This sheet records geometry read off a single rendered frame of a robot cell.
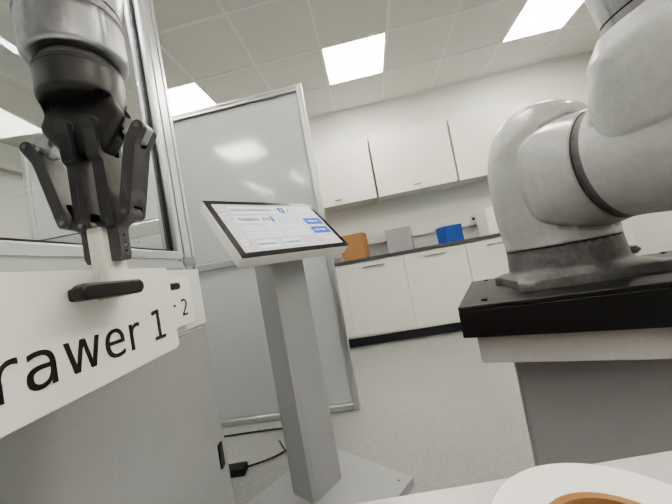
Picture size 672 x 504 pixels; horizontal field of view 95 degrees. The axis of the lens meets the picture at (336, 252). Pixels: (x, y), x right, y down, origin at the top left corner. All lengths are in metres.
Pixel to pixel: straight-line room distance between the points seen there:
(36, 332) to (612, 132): 0.57
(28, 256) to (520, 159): 0.68
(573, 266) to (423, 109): 3.91
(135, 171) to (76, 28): 0.14
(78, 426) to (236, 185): 1.73
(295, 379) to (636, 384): 0.98
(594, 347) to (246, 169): 1.95
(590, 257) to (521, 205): 0.11
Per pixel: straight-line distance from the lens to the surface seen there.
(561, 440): 0.58
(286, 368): 1.25
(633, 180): 0.47
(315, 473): 1.42
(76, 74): 0.41
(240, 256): 1.01
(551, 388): 0.55
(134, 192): 0.37
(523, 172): 0.54
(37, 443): 0.55
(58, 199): 0.41
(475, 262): 3.33
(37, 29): 0.43
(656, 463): 0.25
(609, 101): 0.47
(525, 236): 0.55
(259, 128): 2.19
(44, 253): 0.57
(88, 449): 0.61
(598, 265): 0.54
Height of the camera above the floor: 0.89
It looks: 2 degrees up
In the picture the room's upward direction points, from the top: 10 degrees counter-clockwise
